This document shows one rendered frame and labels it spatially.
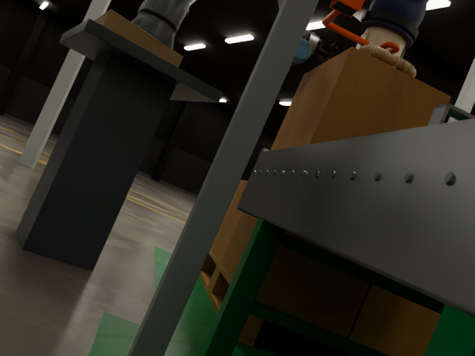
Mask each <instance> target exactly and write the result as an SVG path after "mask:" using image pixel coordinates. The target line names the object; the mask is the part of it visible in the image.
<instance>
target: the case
mask: <svg viewBox="0 0 475 356"><path fill-rule="evenodd" d="M450 99H451V97H450V96H449V95H447V94H445V93H443V92H441V91H439V90H437V89H435V88H433V87H431V86H429V85H427V84H425V83H423V82H421V81H419V80H417V79H416V78H414V77H412V76H410V75H408V74H406V73H404V72H402V71H400V70H398V69H396V68H394V67H392V66H390V65H388V64H386V63H384V62H383V61H380V60H379V59H376V58H375V57H372V56H370V55H369V54H366V53H365V52H362V51H360V50H359V49H356V48H355V47H350V48H349V49H347V50H346V51H344V52H342V53H340V54H338V55H336V56H335V57H333V58H332V59H330V60H328V61H326V62H324V63H323V64H321V65H319V66H318V67H316V68H314V69H313V70H311V71H309V72H307V73H306V74H304V75H303V78H302V80H301V82H300V85H299V86H298V89H297V91H296V93H295V95H294V98H293V100H292V102H291V105H290V107H289V108H288V111H287V113H286V116H285V118H284V120H283V123H282V125H281V128H280V129H279V131H278V134H277V136H276V138H275V141H274V143H273V145H272V147H271V150H279V149H284V148H292V147H297V146H306V145H310V144H315V143H324V142H328V141H337V140H341V139H346V138H354V137H359V136H367V135H372V134H380V133H385V132H390V131H398V130H403V129H412V128H416V127H421V126H427V125H428V123H429V121H430V118H431V116H432V114H433V111H434V109H435V106H436V105H441V104H445V103H449V101H450Z"/></svg>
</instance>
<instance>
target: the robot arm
mask: <svg viewBox="0 0 475 356"><path fill-rule="evenodd" d="M195 1H196V0H144V1H143V3H142V4H141V5H140V7H139V10H138V15H137V17H135V19H133V20H132V21H131V22H132V23H133V24H134V25H136V26H138V27H139V28H141V29H142V30H144V31H145V32H147V33H148V34H149V35H151V36H153V37H154V38H156V39H157V40H159V41H160V42H162V43H163V44H164V45H166V46H168V47H169V48H171V49H173V43H174V37H175V34H176V32H177V31H178V29H179V27H180V25H181V23H182V21H183V19H184V17H185V16H186V15H188V13H189V7H190V6H191V5H192V4H193V3H194V2H195ZM282 3H283V0H278V7H279V10H280V8H281V5H282ZM344 48H345V47H343V46H341V45H339V44H337V43H334V44H332V45H328V44H326V43H324V41H323V40H321V39H320V38H319V35H316V34H315V33H314V32H310V31H309V30H306V31H305V34H304V35H303V38H302V40H301V42H300V45H299V47H298V50H297V52H296V53H295V56H294V58H293V61H292V63H291V66H290V67H292V66H295V65H296V64H301V63H303V62H305V61H307V60H308V59H309V58H310V55H311V54H316V53H317V54H318V56H319V58H320V60H321V62H322V63H324V62H326V61H328V60H330V59H332V58H333V57H335V56H336V55H338V54H340V53H342V52H344V51H346V50H345V49H344ZM289 69H290V68H289ZM288 71H289V70H288Z"/></svg>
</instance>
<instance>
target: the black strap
mask: <svg viewBox="0 0 475 356"><path fill-rule="evenodd" d="M369 19H378V20H384V21H387V22H390V23H393V24H395V25H398V26H399V27H401V28H403V29H405V30H406V31H407V32H408V33H409V34H410V35H411V37H412V39H413V43H414V42H415V40H416V38H417V36H418V28H417V27H416V26H415V24H414V23H412V22H411V21H410V20H409V19H408V18H405V17H404V16H401V15H399V14H398V13H394V12H391V11H386V10H381V9H374V10H370V11H369V10H367V11H366V12H364V13H363V15H362V17H361V19H360V21H362V22H361V25H362V23H363V22H364V21H365V20H369Z"/></svg>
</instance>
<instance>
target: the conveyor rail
mask: <svg viewBox="0 0 475 356"><path fill-rule="evenodd" d="M238 208H239V209H241V210H243V211H245V212H248V213H250V214H252V215H254V216H257V217H258V218H261V219H264V220H265V221H267V222H269V223H271V224H273V225H276V226H278V227H280V228H282V229H284V230H287V231H289V232H291V233H293V234H295V235H297V236H299V237H302V238H303V239H306V240H308V241H310V242H312V243H314V244H317V245H319V246H321V247H323V248H325V249H328V250H330V251H332V252H334V253H336V254H338V255H340V256H342V257H344V258H347V259H349V260H351V261H353V262H356V263H358V264H360V265H362V266H364V267H366V268H369V269H370V270H372V271H375V272H377V273H379V274H381V275H383V276H386V277H388V278H390V279H392V280H395V281H397V282H398V283H401V284H402V285H405V286H407V287H410V288H411V289H413V290H416V291H418V292H420V293H422V294H424V295H427V296H429V297H431V298H433V299H436V300H437V301H439V302H442V303H443V304H446V305H448V306H450V307H452V308H454V306H455V309H458V308H459V311H461V309H462V310H463V311H462V312H463V313H465V314H468V315H470V316H471V315H473V316H475V118H473V119H465V120H460V121H452V122H448V123H442V124H434V125H430V126H421V127H416V128H412V129H403V130H398V131H390V132H385V133H377V134H372V135H367V136H359V137H354V138H346V139H341V140H337V141H328V142H324V143H315V144H310V145H306V146H297V147H292V148H284V149H279V150H271V151H266V152H262V154H261V156H260V158H259V161H258V163H257V166H256V167H255V169H254V172H253V174H252V177H251V179H250V182H249V184H248V185H247V188H246V190H245V193H244V195H243V197H242V200H241V202H240V205H239V206H238ZM453 305H454V306H453ZM467 312H468V313H467ZM473 316H472V317H473Z"/></svg>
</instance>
